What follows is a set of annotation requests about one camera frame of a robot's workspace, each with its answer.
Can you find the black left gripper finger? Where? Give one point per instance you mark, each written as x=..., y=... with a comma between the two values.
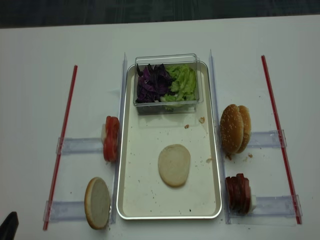
x=9, y=226

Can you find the green lettuce leaves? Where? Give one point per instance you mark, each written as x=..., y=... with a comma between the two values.
x=183, y=86

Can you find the tomato slice stack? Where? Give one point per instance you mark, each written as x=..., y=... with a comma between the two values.
x=110, y=143

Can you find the white tomato pusher block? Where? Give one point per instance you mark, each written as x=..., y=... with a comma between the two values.
x=103, y=133

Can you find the meat patty slice stack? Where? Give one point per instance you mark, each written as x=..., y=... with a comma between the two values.
x=239, y=193

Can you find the left lower clear pusher track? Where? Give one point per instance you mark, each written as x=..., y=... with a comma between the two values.
x=60, y=211

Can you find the clear pusher track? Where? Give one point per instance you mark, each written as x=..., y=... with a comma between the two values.
x=275, y=206
x=267, y=139
x=60, y=211
x=67, y=146

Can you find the upright bun half left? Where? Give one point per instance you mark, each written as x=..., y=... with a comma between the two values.
x=97, y=203

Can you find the left upper clear pusher track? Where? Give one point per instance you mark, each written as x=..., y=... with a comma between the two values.
x=67, y=146

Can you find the left clear long divider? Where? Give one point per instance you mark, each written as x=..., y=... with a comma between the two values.
x=122, y=99

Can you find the metal baking tray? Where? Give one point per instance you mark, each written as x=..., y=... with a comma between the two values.
x=141, y=193

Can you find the bottom bun on tray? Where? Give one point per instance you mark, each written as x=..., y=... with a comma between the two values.
x=174, y=165

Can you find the purple cabbage pieces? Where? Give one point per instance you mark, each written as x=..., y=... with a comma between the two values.
x=153, y=83

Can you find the clear plastic salad container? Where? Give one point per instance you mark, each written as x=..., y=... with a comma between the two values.
x=157, y=107

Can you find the sesame bun front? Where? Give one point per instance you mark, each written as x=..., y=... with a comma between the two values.
x=231, y=129

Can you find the sesame bun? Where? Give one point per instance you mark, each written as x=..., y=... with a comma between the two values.
x=231, y=129
x=245, y=114

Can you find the white patty pusher block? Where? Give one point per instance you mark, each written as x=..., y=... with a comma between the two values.
x=253, y=203

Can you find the sesame bun rear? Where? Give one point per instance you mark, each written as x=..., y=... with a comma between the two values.
x=245, y=114

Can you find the right lower clear pusher track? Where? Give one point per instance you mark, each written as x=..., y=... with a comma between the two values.
x=275, y=206

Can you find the right upper clear pusher track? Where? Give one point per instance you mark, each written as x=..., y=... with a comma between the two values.
x=267, y=139

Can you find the left red rail strip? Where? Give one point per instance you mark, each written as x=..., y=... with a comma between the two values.
x=62, y=134

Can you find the red rail strip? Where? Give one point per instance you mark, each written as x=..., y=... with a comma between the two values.
x=62, y=134
x=283, y=150

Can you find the right red rail strip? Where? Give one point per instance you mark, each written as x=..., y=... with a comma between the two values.
x=283, y=150

